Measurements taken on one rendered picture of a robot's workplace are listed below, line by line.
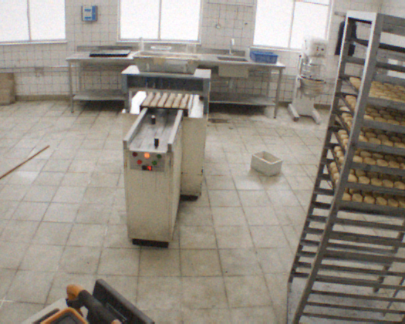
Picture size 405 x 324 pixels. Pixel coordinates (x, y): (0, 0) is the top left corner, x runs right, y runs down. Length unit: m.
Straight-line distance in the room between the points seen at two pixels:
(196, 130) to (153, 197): 0.77
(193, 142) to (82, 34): 3.71
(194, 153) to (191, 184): 0.31
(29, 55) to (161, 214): 4.65
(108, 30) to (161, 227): 4.17
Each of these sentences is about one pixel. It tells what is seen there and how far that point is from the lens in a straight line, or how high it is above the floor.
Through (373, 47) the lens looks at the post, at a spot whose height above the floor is 1.70.
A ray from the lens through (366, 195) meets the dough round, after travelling 1.62.
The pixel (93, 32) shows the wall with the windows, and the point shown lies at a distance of 6.12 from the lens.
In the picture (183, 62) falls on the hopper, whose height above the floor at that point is 1.29.
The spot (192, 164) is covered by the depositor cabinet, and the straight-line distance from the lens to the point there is 3.05.
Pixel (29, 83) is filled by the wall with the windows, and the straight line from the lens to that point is 6.63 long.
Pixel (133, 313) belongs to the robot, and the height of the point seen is 0.95.
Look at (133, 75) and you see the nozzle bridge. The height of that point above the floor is 1.17.
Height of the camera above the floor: 1.78
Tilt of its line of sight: 26 degrees down
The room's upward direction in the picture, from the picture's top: 4 degrees clockwise
